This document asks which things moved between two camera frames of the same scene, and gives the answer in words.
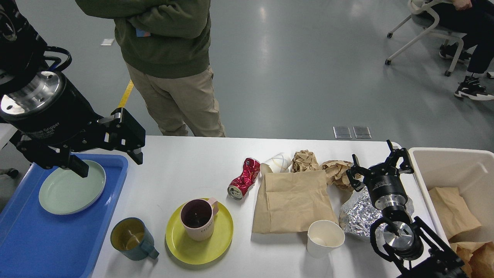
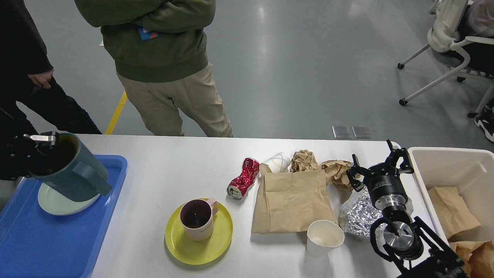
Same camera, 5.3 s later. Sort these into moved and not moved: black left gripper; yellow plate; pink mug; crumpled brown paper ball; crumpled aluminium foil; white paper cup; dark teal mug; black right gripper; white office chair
Moved: black left gripper; white office chair; dark teal mug
Not moved: white paper cup; black right gripper; yellow plate; crumpled aluminium foil; pink mug; crumpled brown paper ball
